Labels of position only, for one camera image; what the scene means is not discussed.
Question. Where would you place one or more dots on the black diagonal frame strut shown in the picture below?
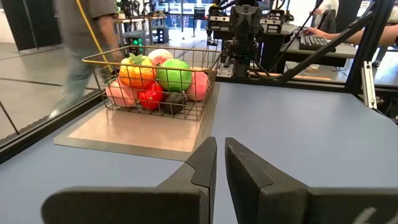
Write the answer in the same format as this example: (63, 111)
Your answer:
(326, 46)

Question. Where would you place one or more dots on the dark purple plum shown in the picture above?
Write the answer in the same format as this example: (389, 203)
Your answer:
(174, 102)

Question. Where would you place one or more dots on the person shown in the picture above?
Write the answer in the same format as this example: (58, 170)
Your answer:
(84, 31)
(326, 6)

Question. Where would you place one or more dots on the large pink peach with leaf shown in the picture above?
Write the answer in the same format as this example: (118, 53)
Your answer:
(119, 95)

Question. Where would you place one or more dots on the black frame post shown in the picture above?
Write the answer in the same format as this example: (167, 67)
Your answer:
(370, 46)

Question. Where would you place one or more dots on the orange yellow bell pepper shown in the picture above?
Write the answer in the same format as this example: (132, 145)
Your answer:
(136, 73)

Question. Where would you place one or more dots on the computer tower with green lights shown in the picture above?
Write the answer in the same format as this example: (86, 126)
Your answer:
(135, 42)

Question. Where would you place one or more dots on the silver frame bracket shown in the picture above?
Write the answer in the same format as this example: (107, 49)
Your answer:
(368, 84)

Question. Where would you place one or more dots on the green apple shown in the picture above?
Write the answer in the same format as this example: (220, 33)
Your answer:
(174, 76)

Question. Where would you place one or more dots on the background work table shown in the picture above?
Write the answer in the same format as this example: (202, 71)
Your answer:
(130, 20)

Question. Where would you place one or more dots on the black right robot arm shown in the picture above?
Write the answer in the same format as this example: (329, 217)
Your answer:
(244, 53)

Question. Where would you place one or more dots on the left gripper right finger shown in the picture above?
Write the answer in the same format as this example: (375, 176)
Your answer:
(311, 205)

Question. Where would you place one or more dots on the grey desk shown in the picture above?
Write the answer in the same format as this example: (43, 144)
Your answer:
(345, 51)

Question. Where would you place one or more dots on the person's forearm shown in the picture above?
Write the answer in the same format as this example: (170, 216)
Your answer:
(357, 35)

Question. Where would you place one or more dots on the grey beige placemat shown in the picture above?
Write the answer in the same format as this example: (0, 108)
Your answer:
(140, 133)

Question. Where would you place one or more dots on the red orange mango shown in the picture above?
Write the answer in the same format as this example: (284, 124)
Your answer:
(150, 96)

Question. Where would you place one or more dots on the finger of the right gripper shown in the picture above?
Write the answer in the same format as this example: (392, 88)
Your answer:
(242, 18)
(249, 18)

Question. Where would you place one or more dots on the black desk chair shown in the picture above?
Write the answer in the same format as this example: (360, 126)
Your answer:
(326, 23)

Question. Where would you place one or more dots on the person's hand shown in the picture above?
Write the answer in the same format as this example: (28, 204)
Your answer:
(314, 32)

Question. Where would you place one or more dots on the black keyboard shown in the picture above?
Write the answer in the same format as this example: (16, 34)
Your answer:
(314, 43)

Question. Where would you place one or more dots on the small hot pink peach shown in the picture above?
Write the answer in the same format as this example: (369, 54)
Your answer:
(199, 87)

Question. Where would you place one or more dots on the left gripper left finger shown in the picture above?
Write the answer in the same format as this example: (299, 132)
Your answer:
(124, 205)

